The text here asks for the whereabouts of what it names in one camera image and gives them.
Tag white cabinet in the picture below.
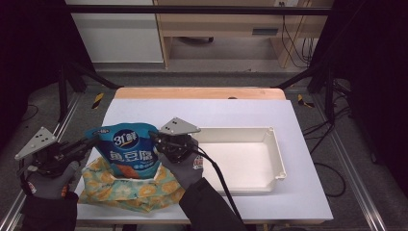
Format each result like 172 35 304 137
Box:
65 0 165 64

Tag black frame strut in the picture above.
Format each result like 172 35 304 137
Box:
57 61 123 123
275 61 337 124

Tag wooden table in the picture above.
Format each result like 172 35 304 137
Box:
114 87 287 101

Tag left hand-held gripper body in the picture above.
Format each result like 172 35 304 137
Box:
13 126 82 177

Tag person's right hand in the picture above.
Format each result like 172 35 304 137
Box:
158 153 205 191

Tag yellow-black tape strip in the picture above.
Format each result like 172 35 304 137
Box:
296 93 316 110
91 92 105 111

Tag thin black cable loop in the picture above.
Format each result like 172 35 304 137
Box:
314 162 347 198

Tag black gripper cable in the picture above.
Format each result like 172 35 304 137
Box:
191 143 246 225
17 159 31 194

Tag white table cover sheet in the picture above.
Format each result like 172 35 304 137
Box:
73 98 335 223

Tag person's left hand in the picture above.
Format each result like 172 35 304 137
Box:
27 160 80 200

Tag black cables behind desk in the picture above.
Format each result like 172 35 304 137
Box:
279 2 318 69

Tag thin black floor cable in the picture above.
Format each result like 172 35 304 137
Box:
18 103 39 123

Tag black horizontal frame bar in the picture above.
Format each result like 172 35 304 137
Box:
67 4 332 16

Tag blue snack packet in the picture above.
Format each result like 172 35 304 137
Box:
84 122 162 180

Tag orange-print green cloth bag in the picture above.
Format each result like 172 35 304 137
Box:
77 156 187 214

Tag black floor cable bundle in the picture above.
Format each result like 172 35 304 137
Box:
302 78 353 152

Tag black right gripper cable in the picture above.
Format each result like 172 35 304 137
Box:
191 143 246 225

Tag wooden desk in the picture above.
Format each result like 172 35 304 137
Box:
153 0 335 69

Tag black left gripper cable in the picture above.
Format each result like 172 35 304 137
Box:
17 159 31 194

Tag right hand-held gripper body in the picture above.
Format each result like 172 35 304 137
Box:
154 116 202 164

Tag white plastic bin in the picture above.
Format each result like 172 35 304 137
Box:
191 126 288 196

